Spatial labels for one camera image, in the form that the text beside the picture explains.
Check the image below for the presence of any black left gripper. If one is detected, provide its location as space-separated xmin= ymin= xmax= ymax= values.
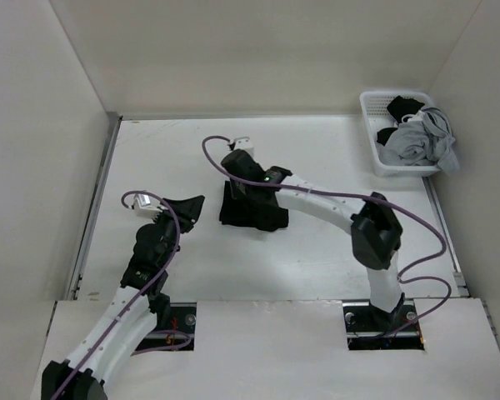
xmin=152 ymin=196 xmax=204 ymax=268

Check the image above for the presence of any black tank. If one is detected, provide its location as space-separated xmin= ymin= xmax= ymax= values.
xmin=218 ymin=181 xmax=289 ymax=233
xmin=377 ymin=96 xmax=425 ymax=145

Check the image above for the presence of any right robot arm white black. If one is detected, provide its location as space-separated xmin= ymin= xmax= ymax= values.
xmin=219 ymin=179 xmax=405 ymax=331

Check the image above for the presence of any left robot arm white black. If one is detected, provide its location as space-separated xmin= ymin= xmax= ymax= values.
xmin=40 ymin=191 xmax=205 ymax=399

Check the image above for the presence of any grey tank top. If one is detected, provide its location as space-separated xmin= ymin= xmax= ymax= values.
xmin=378 ymin=107 xmax=460 ymax=175

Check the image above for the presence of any white plastic laundry basket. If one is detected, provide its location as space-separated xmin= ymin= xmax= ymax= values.
xmin=359 ymin=89 xmax=440 ymax=178

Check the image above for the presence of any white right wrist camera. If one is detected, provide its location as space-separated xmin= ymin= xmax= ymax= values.
xmin=228 ymin=137 xmax=254 ymax=157

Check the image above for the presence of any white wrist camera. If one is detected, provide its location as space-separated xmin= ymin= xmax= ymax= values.
xmin=132 ymin=193 xmax=160 ymax=219
xmin=228 ymin=137 xmax=254 ymax=157

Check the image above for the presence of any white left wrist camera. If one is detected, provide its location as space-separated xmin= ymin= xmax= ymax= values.
xmin=132 ymin=193 xmax=160 ymax=219

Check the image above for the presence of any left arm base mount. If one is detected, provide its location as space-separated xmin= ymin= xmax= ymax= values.
xmin=136 ymin=302 xmax=198 ymax=353

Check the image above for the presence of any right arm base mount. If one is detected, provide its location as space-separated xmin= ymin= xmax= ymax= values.
xmin=342 ymin=301 xmax=424 ymax=351

